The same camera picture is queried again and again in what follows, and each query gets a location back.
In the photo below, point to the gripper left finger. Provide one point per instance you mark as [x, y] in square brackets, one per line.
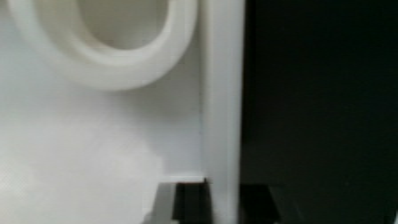
[192, 208]

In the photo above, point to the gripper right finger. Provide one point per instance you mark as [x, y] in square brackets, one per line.
[258, 212]

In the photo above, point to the white square tabletop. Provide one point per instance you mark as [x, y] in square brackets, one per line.
[119, 108]

